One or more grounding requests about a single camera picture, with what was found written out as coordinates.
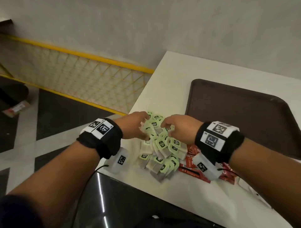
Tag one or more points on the cardboard box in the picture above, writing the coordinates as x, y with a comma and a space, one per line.
16, 108

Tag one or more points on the pile of white sugar sachets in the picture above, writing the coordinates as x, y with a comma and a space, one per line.
254, 191

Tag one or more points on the brown tray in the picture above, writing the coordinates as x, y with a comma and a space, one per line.
242, 117

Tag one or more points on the person's right hand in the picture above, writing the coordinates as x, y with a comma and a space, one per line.
184, 128

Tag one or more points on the person's left forearm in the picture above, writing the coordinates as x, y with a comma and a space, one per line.
58, 178

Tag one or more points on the black left wristband with markers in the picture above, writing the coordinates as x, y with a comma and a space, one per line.
105, 138

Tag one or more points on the pile of green tea bags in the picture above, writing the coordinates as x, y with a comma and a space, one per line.
162, 155

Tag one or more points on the black glossy furniture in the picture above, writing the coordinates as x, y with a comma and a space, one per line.
131, 204

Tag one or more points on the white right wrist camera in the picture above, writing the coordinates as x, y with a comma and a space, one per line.
205, 167

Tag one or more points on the person's right forearm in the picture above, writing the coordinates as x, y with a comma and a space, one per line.
270, 169

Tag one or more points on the person's left hand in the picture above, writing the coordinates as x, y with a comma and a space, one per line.
130, 125

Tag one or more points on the black wristband with markers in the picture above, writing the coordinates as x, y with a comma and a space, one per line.
105, 138
221, 143

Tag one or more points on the pile of red Nescafe sachets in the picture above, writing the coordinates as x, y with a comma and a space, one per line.
189, 162

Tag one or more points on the black rounded object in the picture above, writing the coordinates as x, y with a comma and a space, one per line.
14, 94

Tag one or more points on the person's dark sleeve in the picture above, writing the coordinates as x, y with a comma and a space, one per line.
18, 213

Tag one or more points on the black right wristband with markers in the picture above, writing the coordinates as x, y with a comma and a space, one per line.
221, 143

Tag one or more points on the yellow mesh railing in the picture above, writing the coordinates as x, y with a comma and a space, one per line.
82, 77

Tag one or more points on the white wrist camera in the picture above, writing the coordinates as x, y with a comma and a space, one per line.
117, 161
205, 167

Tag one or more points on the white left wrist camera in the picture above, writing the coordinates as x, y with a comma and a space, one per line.
117, 161

